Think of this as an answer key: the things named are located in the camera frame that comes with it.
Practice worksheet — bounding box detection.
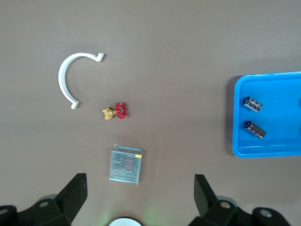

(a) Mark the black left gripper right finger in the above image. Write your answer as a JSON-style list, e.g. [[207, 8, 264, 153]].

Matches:
[[189, 174, 289, 226]]

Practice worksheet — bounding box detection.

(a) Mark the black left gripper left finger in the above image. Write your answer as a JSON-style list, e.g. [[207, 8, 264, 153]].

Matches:
[[0, 173, 88, 226]]

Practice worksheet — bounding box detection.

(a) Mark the blue plastic tray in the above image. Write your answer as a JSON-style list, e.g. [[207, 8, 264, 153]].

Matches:
[[232, 71, 301, 158]]

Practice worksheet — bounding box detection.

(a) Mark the white curved plastic clamp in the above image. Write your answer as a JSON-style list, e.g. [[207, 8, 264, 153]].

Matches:
[[58, 52, 105, 110]]

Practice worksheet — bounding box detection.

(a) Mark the brown table mat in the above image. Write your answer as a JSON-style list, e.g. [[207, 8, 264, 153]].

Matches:
[[0, 0, 301, 226]]

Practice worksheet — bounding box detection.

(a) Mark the small black relay module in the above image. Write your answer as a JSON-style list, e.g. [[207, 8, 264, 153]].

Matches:
[[243, 96, 263, 113]]

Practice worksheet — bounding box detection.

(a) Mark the brass valve red handwheel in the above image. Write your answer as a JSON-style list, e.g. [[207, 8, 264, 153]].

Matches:
[[102, 102, 129, 120]]

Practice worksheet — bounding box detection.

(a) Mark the metal mesh power supply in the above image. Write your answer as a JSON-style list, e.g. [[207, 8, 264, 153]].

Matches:
[[109, 144, 143, 186]]

